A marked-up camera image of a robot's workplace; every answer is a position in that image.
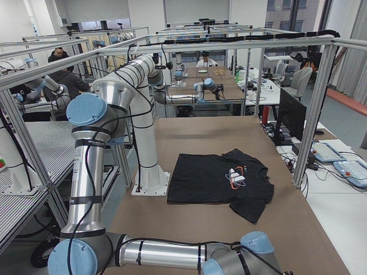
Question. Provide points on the black printed t-shirt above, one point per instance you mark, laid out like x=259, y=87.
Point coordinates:
x=233, y=178

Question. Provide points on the neighbouring cell robot arm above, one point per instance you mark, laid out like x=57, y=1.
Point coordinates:
x=60, y=91

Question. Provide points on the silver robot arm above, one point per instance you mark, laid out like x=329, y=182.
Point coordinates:
x=86, y=247
x=143, y=74

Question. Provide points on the seated person in white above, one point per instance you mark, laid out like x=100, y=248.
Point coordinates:
x=206, y=61

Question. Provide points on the red water bottle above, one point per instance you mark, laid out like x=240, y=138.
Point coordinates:
x=265, y=114

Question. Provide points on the black computer monitor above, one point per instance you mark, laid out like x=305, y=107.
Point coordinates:
x=292, y=114

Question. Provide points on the grey office chair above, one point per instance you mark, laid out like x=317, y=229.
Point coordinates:
x=299, y=82

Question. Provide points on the striped neighbouring work table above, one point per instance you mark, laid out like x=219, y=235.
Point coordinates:
x=50, y=146

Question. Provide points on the far teach pendant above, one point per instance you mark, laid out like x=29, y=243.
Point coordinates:
x=325, y=153

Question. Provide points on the teach pendant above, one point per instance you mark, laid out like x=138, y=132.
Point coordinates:
x=353, y=170
x=325, y=153

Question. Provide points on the person in black jacket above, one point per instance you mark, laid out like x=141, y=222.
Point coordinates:
x=57, y=54

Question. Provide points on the near teach pendant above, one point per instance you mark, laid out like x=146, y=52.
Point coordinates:
x=353, y=170

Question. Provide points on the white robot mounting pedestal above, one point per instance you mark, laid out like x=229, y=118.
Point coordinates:
x=150, y=180

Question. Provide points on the aluminium frame cage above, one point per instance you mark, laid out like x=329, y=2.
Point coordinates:
x=260, y=38

